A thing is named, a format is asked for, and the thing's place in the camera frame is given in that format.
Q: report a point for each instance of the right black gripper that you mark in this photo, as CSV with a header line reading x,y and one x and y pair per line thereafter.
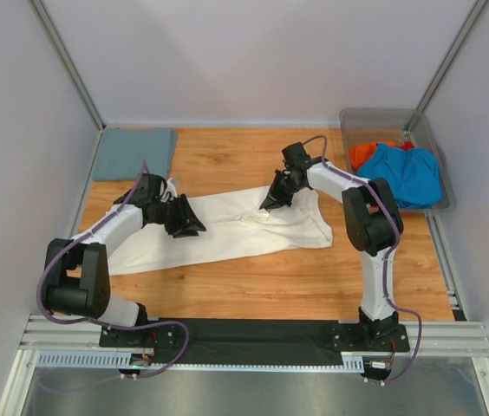
x,y
274,196

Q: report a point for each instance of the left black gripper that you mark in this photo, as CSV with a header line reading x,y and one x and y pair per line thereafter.
x,y
186,224

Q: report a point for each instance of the white t shirt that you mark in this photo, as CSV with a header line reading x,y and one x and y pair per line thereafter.
x,y
235,227

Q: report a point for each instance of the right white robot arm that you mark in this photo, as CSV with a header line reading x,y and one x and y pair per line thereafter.
x,y
372,221

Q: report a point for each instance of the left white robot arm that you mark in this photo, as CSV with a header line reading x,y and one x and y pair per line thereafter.
x,y
76,278

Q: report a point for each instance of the orange t shirt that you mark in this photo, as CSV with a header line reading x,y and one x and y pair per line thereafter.
x,y
360,154

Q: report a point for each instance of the folded grey-blue t shirt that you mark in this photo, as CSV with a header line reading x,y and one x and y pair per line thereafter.
x,y
121,152

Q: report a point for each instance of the clear plastic bin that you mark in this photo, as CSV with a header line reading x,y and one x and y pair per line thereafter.
x,y
365,125

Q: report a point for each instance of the blue t shirt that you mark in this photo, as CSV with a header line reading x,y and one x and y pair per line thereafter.
x,y
413,176

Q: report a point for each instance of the red t shirt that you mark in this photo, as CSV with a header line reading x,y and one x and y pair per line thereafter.
x,y
407,145

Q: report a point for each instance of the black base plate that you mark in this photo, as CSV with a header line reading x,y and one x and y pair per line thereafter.
x,y
241,342

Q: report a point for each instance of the slotted cable duct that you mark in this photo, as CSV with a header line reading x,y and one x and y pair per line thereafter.
x,y
128,361

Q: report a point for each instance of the aluminium frame rail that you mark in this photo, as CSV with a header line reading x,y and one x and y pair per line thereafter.
x,y
438,338

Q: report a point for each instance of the left corner aluminium post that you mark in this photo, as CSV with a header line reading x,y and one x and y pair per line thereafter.
x,y
52,33

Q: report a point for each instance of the corner aluminium post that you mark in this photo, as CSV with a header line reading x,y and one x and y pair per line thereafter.
x,y
468,26
52,33

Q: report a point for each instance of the right corner aluminium post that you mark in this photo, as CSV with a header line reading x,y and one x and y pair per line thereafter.
x,y
468,26

